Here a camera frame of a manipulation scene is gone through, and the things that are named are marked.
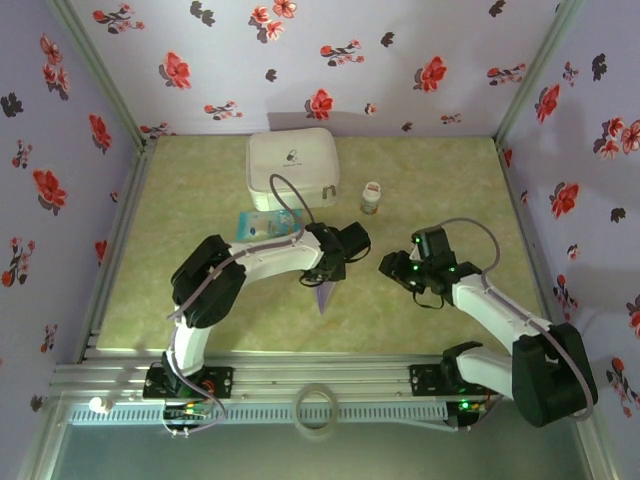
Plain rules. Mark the purple paper sheet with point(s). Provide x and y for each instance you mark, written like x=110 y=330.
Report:
x=325 y=297

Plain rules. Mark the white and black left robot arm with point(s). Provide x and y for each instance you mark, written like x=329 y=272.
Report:
x=205 y=290

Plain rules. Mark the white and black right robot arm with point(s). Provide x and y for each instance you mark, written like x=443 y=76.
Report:
x=550 y=375

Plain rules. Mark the white pill bottle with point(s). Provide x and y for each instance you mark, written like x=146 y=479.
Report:
x=371 y=197

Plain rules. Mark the blue wet wipes packet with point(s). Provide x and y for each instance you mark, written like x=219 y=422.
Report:
x=260 y=227

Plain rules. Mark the white zip case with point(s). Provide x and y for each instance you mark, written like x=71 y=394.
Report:
x=310 y=150

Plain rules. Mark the clear tape roll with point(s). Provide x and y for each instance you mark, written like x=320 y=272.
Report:
x=317 y=434

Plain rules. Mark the small white bottle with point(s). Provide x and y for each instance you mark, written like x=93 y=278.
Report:
x=100 y=404

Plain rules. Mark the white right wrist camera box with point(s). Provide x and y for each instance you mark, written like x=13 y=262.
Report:
x=415 y=252

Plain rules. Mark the long aluminium frame rail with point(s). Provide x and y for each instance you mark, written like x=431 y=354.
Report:
x=320 y=372

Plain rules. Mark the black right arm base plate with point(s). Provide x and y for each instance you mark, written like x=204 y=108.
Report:
x=422 y=380

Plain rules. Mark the aluminium side rail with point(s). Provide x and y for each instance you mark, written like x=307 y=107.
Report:
x=510 y=175
x=132 y=200

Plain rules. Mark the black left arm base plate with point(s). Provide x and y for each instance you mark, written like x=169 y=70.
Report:
x=220 y=382

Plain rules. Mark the aluminium corner post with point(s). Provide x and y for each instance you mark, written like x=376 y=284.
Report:
x=540 y=70
x=95 y=75

